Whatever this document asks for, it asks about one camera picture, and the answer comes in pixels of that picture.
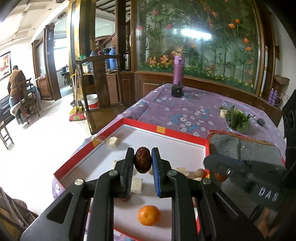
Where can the beige sugarcane chunk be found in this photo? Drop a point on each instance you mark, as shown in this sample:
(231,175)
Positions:
(112,142)

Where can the purple floral tablecloth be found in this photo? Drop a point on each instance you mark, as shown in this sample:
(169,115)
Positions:
(196,112)

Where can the round beige cane chunk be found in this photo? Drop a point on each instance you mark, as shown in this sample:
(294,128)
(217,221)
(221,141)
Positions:
(136,186)

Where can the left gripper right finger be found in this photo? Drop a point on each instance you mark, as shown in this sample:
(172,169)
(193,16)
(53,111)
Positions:
(199,209)

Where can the red white shallow box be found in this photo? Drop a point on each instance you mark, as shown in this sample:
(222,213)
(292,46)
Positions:
(96,158)

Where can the large orange tangerine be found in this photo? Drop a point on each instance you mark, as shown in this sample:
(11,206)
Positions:
(149,215)

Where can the tan round longan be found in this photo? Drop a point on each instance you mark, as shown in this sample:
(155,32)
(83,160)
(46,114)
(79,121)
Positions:
(200,173)

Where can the black sofa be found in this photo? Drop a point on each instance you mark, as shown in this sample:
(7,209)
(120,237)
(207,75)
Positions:
(5,114)

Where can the wooden chair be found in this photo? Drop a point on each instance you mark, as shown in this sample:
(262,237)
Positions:
(28,103)

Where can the black car key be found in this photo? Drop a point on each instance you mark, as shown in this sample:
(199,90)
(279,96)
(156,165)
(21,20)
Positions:
(261,122)

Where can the black round cup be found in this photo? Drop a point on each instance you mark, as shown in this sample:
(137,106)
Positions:
(177,91)

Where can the purple spray bottles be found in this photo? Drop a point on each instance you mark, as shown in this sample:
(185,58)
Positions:
(272,96)

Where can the framed wall painting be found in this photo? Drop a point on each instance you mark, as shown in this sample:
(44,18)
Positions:
(5,65)

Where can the grey felt mat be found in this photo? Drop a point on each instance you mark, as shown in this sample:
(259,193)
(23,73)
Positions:
(244,148)

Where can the white red bucket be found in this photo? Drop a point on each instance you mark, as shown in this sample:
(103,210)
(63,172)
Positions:
(92,101)

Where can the colourful broom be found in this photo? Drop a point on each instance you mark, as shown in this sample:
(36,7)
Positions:
(77,113)

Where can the green leafy vegetable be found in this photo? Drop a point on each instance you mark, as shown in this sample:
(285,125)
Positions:
(237,120)

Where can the flower mural glass panel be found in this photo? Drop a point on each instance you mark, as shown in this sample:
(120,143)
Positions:
(219,40)

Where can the wooden shelf stand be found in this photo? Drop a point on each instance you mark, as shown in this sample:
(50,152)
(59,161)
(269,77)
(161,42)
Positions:
(106,111)

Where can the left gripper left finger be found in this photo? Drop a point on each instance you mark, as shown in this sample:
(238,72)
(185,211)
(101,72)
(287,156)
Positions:
(85,210)

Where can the person in brown jacket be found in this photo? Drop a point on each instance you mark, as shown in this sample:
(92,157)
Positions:
(16,85)

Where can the purple thermos bottle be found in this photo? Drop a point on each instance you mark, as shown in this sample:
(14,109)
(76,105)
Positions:
(179,64)

